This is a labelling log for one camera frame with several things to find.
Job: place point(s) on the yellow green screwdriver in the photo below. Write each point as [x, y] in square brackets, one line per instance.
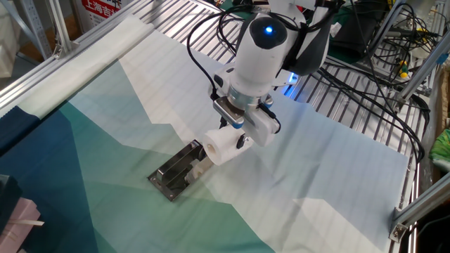
[403, 68]

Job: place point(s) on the shiny metal toilet paper holder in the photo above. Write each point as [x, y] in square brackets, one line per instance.
[168, 175]

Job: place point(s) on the pale paper strip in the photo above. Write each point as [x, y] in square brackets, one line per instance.
[31, 222]

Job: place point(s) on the green plastic bag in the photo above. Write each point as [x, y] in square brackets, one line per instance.
[441, 151]

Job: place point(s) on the long aluminium frame rail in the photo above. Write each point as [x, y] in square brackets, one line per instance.
[35, 79]

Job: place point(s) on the white toilet paper roll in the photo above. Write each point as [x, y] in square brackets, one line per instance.
[225, 151]

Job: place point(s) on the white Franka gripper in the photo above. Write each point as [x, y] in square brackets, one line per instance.
[263, 128]

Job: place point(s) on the aluminium frame post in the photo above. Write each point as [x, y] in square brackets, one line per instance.
[388, 26]
[425, 65]
[58, 21]
[422, 204]

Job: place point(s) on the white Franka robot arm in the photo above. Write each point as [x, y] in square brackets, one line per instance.
[253, 66]

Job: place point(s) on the black box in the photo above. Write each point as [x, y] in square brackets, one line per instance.
[355, 35]

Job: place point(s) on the red white printed sign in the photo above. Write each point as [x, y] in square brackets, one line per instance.
[102, 10]

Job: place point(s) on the pink box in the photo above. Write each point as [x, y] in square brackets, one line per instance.
[17, 228]

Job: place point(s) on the brown cardboard box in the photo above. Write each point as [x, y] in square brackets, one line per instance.
[444, 102]

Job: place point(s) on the grey perforated steel angle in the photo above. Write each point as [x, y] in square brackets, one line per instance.
[35, 24]

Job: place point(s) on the crumpled white tissue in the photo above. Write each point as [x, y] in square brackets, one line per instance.
[336, 29]

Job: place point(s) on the blue green white tablecloth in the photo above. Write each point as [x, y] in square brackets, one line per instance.
[105, 140]

